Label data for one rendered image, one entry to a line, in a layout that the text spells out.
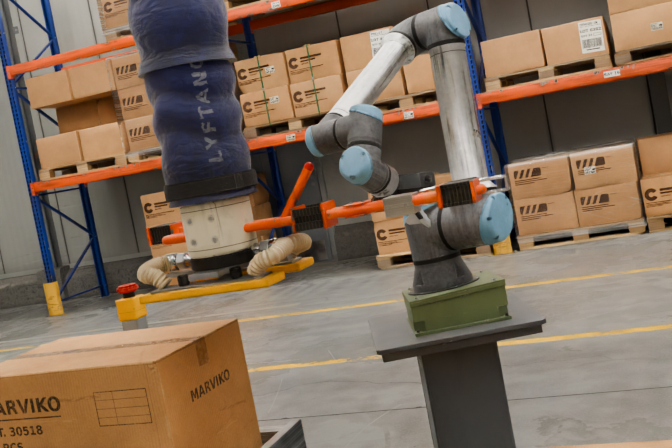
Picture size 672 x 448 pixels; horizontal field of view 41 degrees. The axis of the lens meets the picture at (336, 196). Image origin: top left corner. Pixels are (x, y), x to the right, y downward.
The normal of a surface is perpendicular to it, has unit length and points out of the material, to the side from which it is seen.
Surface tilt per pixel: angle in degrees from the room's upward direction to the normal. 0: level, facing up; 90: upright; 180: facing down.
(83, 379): 90
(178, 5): 80
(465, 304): 90
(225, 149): 75
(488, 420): 90
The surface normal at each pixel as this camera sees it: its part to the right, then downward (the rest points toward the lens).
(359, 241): -0.30, 0.11
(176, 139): -0.47, -0.09
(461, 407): 0.01, 0.05
